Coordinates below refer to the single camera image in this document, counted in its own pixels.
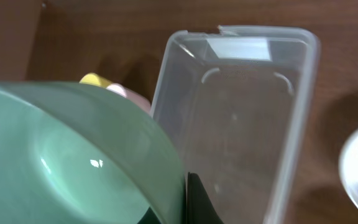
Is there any green plastic bowl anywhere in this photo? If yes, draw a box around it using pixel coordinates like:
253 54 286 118
0 82 185 223

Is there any pink plastic cup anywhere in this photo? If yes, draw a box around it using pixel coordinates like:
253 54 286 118
106 83 151 114

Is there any clear plastic container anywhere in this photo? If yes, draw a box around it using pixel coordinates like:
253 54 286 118
150 26 320 223

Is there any yellow plastic cup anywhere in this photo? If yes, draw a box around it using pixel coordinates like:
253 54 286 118
80 73 112 88

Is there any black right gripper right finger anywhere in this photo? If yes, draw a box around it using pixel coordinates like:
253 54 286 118
186 172 223 224

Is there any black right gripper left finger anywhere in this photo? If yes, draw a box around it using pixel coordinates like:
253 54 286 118
137 207 160 224

